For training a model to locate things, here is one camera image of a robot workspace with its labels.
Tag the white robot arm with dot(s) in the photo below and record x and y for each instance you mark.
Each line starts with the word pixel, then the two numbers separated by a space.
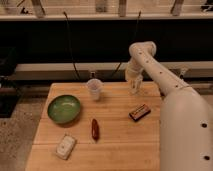
pixel 186 118

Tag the white rectangular sponge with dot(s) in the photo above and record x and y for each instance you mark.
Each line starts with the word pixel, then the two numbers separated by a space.
pixel 65 147

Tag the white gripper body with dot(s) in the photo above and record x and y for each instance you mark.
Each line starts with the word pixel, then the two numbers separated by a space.
pixel 132 73

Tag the red sausage-shaped object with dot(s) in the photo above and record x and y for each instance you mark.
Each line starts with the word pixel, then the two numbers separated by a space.
pixel 95 129

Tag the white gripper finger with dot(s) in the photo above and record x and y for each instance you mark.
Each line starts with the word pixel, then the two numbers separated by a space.
pixel 138 84
pixel 132 86

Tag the brown orange small box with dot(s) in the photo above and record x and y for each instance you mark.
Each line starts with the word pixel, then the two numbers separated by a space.
pixel 139 112

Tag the green bowl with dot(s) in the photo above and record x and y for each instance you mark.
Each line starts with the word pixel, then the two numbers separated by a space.
pixel 64 109

